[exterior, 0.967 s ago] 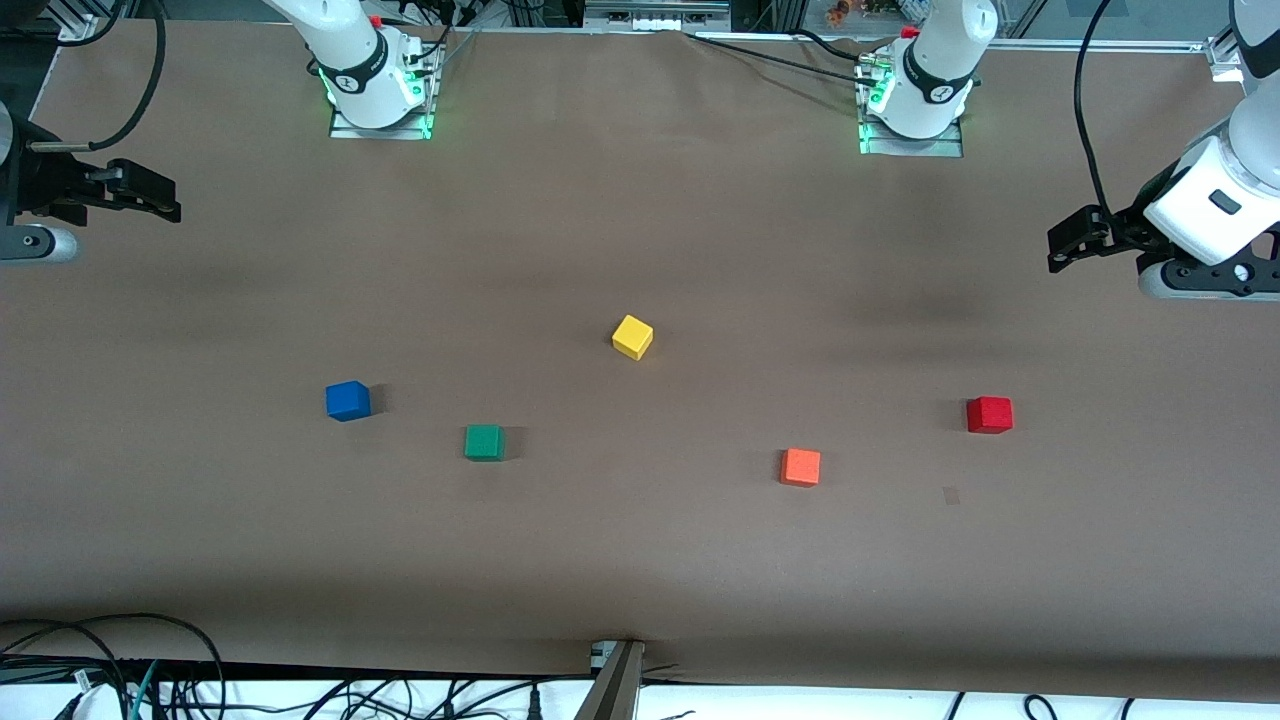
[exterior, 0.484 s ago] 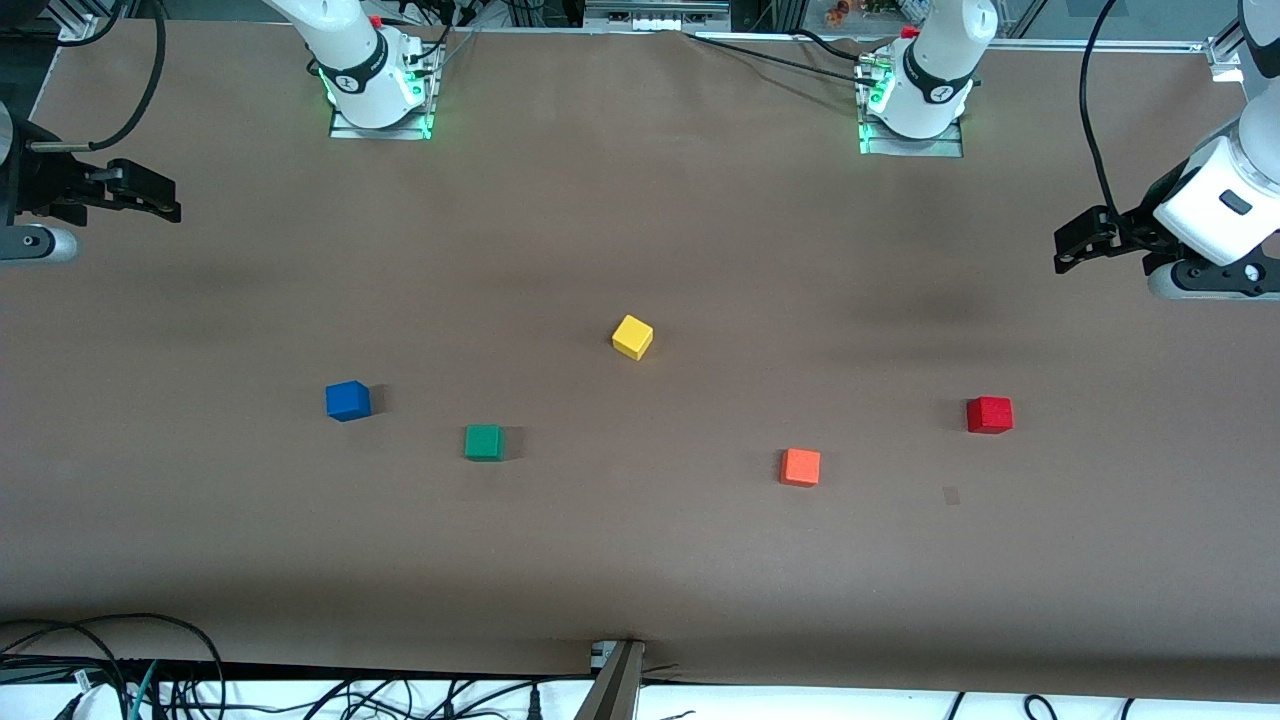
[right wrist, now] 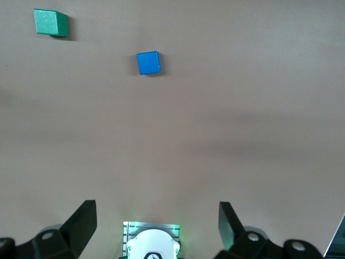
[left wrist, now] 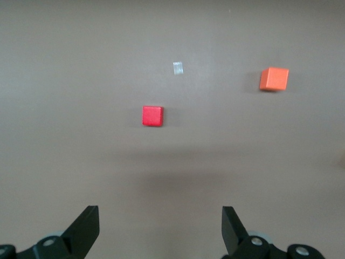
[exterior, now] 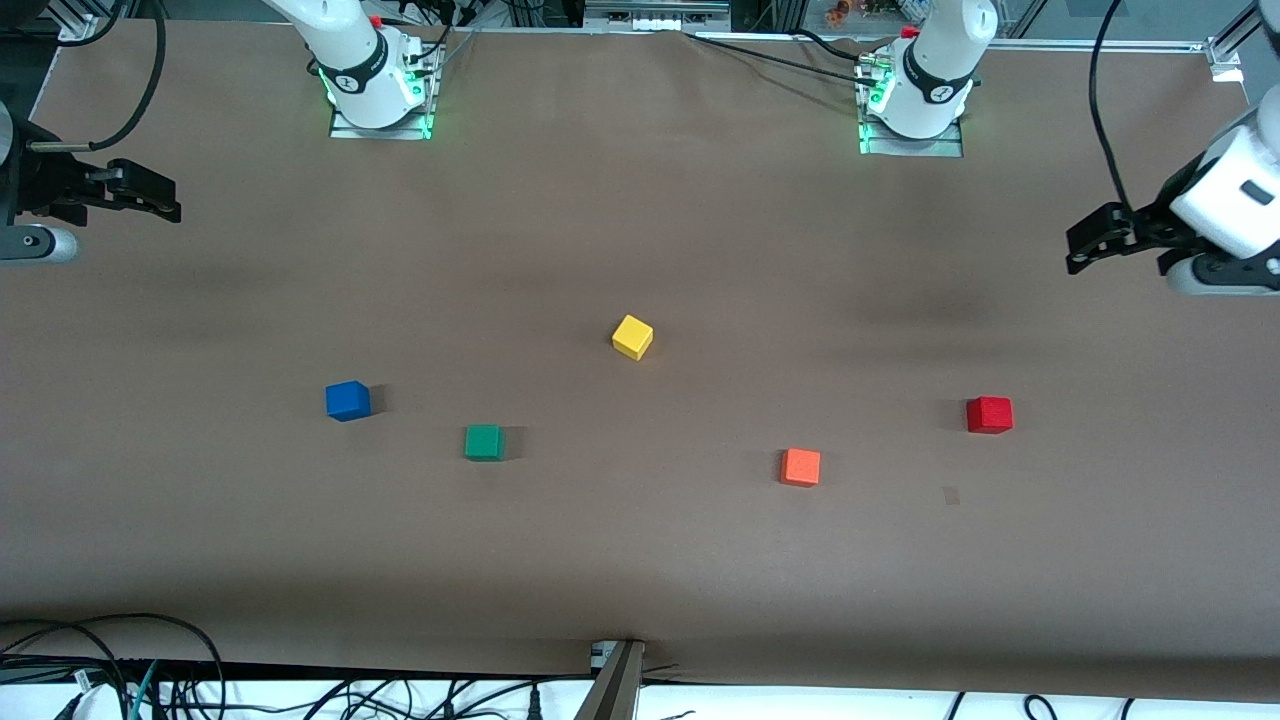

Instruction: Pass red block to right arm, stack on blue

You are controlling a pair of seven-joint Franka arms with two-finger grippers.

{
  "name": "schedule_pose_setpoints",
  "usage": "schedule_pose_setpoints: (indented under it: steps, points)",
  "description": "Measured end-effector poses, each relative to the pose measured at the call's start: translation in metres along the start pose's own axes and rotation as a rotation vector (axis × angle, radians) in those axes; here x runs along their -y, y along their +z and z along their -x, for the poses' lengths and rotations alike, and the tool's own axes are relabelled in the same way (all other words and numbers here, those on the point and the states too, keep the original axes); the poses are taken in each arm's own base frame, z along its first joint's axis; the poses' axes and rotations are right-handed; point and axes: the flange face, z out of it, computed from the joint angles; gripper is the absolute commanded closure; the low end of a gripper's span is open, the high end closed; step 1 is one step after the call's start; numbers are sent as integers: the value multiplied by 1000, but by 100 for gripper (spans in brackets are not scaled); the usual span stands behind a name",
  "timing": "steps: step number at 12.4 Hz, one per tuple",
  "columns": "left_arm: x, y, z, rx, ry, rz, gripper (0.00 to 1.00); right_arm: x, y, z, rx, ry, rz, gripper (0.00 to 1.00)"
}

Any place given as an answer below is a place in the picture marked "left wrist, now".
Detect orange wooden block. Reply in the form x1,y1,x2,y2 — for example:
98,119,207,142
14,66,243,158
259,66,289,92

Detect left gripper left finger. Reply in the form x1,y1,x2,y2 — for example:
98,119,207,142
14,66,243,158
0,205,100,259

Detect red wooden block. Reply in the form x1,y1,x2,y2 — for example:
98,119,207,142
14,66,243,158
142,105,164,127

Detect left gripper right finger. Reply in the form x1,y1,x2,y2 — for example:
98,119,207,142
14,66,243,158
222,206,324,259

